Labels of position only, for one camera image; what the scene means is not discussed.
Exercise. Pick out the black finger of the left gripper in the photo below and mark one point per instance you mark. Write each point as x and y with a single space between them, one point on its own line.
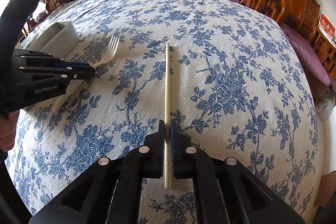
82 73

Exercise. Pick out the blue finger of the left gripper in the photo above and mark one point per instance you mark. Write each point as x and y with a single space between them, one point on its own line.
65 64

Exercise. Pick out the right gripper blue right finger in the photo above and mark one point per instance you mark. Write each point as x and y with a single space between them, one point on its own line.
225 190

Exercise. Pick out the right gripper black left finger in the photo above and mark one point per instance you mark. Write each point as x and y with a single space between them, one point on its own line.
109 191

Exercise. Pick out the cream plastic fork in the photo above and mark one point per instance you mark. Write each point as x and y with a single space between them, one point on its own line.
107 57

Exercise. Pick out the person's left hand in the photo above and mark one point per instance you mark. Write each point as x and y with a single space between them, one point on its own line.
8 127

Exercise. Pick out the rectangular metal tray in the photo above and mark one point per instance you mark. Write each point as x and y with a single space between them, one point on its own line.
59 40

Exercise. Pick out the blue floral tablecloth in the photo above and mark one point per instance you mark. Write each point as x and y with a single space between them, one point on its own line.
237 89

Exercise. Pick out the purple armchair cushion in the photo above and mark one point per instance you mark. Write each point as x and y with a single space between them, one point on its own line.
306 55

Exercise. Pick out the wooden side table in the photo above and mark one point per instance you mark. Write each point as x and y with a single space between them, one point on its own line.
325 52

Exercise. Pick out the red gift box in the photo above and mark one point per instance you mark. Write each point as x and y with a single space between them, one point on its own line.
326 26

